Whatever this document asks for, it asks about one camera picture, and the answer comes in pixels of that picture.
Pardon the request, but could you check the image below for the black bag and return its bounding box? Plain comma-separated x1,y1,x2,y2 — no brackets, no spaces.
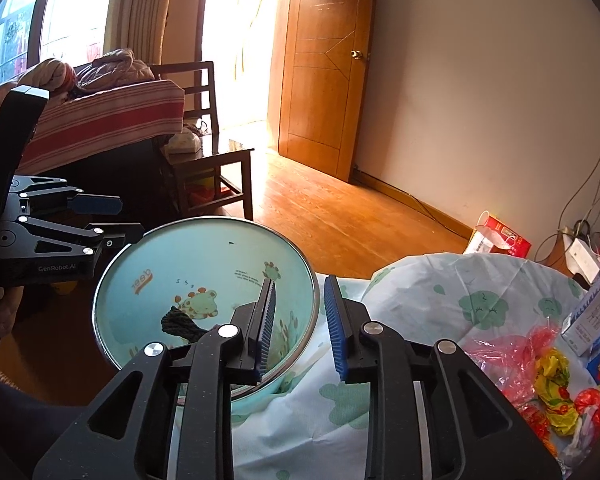
160,306,207,345

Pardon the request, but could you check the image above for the beige curtain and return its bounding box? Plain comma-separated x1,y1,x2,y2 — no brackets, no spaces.
105,0,176,66

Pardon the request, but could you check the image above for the large glass window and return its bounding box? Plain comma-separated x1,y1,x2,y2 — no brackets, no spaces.
0,0,111,86

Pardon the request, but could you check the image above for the light blue cartoon trash bin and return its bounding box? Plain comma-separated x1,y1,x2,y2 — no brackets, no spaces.
92,216,317,413

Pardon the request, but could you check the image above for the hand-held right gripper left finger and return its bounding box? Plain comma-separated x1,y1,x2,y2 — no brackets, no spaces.
32,277,281,480

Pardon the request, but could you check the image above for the dark wooden chair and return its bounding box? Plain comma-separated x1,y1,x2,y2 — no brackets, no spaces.
150,61,256,221

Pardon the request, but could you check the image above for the yellow red printed wrapper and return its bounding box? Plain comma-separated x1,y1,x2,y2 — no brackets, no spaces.
534,349,583,438

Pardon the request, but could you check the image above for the white milk carton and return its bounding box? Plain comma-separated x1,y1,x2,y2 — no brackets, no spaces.
562,247,600,356

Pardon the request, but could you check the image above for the pink quilted jacket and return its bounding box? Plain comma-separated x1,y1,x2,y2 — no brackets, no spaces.
40,49,156,92

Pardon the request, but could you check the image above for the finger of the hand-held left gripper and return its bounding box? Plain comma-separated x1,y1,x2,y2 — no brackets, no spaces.
7,175,123,216
0,217,145,257

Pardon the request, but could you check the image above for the red and white plastic bag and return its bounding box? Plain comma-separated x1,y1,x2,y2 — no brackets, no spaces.
572,387,600,461

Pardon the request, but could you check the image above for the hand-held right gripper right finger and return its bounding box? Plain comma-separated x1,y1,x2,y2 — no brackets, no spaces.
324,275,563,480

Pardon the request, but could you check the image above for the red translucent plastic bag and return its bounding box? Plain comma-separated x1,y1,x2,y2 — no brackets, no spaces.
457,325,548,408

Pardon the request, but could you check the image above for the white green printed tablecloth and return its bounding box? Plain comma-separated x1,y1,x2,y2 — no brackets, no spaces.
230,252,596,480

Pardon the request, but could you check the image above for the wooden door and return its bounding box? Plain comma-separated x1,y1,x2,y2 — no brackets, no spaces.
278,0,379,180

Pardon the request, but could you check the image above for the red striped cover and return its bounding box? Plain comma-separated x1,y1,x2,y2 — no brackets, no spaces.
0,79,186,176

